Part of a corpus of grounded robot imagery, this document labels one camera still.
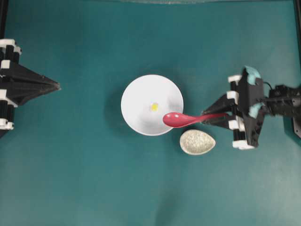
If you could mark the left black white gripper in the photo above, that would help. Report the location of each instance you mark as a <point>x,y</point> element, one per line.
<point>13,96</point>

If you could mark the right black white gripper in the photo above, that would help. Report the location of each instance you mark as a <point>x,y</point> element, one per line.
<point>244,101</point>

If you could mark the pink plastic spoon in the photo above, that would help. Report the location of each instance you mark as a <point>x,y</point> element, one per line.
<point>179,120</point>

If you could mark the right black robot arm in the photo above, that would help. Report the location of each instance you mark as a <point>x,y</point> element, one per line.
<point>281,100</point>

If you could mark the speckled ceramic spoon rest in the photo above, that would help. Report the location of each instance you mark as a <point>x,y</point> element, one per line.
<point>196,142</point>

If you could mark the yellow hexagonal prism block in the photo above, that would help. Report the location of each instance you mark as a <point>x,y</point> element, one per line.
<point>154,107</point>

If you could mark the white round bowl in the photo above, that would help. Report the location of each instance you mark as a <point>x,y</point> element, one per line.
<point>138,97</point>

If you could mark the left black frame post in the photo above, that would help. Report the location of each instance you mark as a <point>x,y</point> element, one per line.
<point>3,17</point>

